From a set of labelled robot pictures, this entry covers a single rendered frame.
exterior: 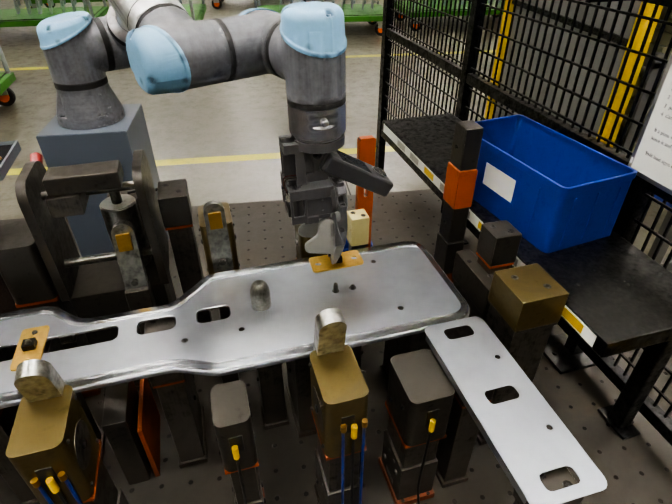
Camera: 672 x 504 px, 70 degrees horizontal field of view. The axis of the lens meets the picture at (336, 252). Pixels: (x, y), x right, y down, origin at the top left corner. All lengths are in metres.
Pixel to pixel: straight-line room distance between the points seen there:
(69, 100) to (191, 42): 0.71
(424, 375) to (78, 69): 0.99
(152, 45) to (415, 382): 0.54
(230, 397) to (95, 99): 0.84
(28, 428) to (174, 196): 0.42
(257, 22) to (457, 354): 0.52
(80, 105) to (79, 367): 0.70
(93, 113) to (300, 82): 0.77
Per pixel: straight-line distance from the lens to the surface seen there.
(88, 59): 1.28
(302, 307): 0.78
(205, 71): 0.63
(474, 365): 0.73
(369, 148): 0.87
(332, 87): 0.61
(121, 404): 0.89
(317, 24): 0.59
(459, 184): 0.97
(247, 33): 0.66
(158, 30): 0.63
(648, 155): 0.98
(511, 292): 0.77
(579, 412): 1.13
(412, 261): 0.89
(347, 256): 0.78
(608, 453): 1.09
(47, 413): 0.68
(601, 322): 0.81
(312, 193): 0.65
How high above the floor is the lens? 1.53
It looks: 36 degrees down
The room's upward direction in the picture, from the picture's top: straight up
